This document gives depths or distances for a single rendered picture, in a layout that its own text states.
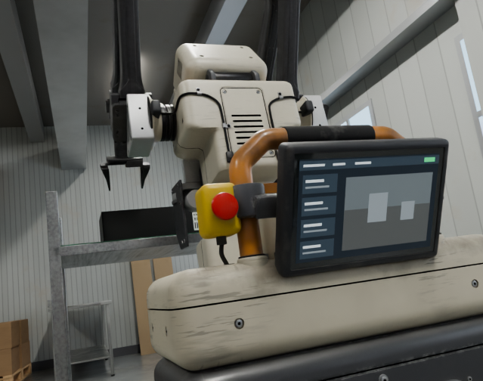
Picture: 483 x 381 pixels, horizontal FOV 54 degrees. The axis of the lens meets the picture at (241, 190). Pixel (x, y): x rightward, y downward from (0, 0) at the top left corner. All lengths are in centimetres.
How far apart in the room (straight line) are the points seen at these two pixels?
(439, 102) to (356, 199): 299
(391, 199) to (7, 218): 715
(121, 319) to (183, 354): 686
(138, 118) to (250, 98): 25
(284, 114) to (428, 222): 49
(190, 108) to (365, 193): 50
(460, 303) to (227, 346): 36
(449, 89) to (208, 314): 310
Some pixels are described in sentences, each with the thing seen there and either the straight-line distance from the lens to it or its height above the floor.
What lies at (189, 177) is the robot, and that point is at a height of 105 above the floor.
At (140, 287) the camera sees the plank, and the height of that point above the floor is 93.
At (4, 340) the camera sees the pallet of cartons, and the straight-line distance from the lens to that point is 626.
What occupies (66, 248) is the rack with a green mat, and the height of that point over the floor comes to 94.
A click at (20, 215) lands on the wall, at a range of 761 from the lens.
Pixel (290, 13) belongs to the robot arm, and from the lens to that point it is 136.
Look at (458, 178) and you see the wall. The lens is 349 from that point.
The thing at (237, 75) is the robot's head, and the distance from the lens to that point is 114.
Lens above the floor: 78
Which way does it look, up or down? 11 degrees up
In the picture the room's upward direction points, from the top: 8 degrees counter-clockwise
